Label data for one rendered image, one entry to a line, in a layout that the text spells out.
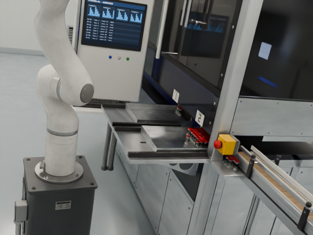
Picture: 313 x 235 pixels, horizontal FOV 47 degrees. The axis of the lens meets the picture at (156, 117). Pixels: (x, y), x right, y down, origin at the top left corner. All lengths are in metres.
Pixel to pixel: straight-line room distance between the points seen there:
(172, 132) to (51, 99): 0.80
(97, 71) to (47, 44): 1.28
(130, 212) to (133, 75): 1.02
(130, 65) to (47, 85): 1.22
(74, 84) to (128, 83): 1.30
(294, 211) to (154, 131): 0.84
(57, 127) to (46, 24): 0.39
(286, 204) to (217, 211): 0.55
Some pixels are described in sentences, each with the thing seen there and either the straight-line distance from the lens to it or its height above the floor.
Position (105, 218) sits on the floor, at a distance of 2.71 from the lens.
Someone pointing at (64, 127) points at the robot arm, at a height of 1.08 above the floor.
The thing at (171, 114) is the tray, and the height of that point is 0.88.
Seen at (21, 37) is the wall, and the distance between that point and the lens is 7.03.
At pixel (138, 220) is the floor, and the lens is 2.74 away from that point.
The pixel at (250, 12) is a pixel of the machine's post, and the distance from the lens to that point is 1.60.
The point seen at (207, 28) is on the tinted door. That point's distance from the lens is 1.89.
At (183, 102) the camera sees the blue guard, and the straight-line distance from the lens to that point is 2.05.
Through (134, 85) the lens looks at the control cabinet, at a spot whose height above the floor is 0.93.
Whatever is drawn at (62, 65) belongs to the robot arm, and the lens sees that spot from 1.26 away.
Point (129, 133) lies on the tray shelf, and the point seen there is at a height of 0.88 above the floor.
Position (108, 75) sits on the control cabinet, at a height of 0.98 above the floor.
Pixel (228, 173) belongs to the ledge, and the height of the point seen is 0.88.
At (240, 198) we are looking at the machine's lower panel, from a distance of 2.00.
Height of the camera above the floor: 1.64
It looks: 20 degrees down
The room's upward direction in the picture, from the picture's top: 10 degrees clockwise
